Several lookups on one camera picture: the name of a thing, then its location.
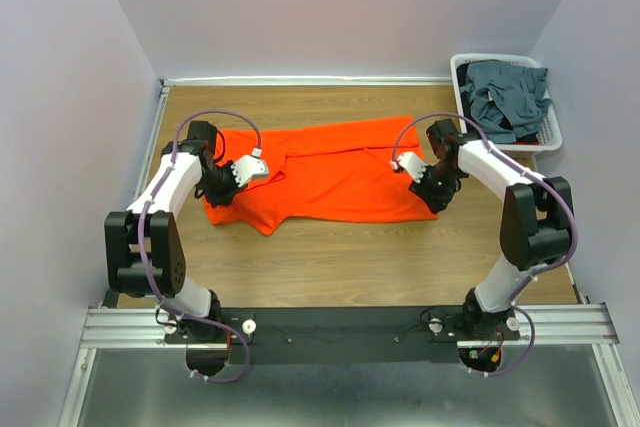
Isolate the aluminium frame rail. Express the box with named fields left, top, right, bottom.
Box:
left=60, top=304, right=639, bottom=426

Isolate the orange t shirt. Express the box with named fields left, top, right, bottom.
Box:
left=202, top=116, right=438, bottom=236

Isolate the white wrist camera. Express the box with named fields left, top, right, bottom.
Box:
left=231, top=155, right=269, bottom=188
left=395, top=151, right=428, bottom=183

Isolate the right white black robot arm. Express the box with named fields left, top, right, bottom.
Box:
left=393, top=119, right=577, bottom=339

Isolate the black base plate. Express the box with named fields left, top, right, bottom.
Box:
left=162, top=306, right=520, bottom=372

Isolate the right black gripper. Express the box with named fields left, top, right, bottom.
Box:
left=407, top=163, right=462, bottom=215

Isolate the grey blue t shirt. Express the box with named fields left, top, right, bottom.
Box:
left=456, top=60, right=552, bottom=144

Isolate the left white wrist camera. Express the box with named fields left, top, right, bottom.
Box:
left=231, top=155, right=269, bottom=188

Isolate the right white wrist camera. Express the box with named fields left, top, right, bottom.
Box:
left=395, top=151, right=428, bottom=183

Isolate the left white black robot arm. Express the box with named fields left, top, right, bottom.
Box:
left=104, top=121, right=244, bottom=342

